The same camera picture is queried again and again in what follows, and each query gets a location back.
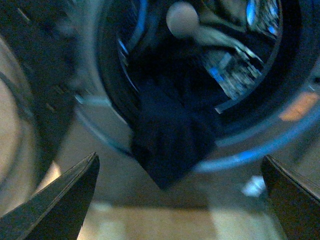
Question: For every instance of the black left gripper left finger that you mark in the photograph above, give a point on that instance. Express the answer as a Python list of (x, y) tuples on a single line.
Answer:
[(58, 211)]

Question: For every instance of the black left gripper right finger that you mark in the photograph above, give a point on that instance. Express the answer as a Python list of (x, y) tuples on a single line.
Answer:
[(295, 200)]

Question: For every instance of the grey front-load washing machine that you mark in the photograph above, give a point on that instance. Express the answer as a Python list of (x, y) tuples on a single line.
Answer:
[(250, 125)]

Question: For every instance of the white tape label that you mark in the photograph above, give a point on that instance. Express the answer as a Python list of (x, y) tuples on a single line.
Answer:
[(254, 187)]

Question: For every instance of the steel perforated drum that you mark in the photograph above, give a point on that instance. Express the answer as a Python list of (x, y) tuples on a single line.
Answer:
[(229, 41)]

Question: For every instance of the dark navy garment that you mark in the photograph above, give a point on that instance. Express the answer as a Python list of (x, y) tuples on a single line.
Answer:
[(177, 122)]

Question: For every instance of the orange warning sticker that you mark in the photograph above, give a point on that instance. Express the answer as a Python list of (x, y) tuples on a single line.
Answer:
[(300, 107)]

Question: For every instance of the washing machine round door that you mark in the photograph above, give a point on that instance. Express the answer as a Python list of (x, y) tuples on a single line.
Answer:
[(40, 86)]

